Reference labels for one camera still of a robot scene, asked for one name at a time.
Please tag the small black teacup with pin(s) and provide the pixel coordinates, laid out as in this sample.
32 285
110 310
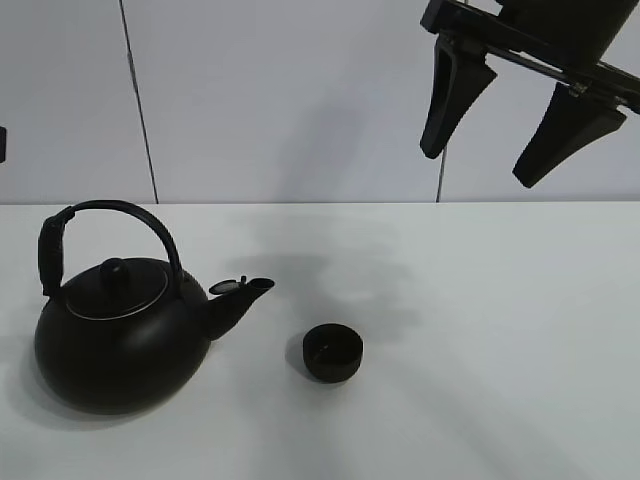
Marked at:
332 353

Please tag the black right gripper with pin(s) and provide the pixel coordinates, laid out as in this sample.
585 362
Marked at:
571 36

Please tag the black cast iron teapot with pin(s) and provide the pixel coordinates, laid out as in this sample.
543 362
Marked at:
128 333

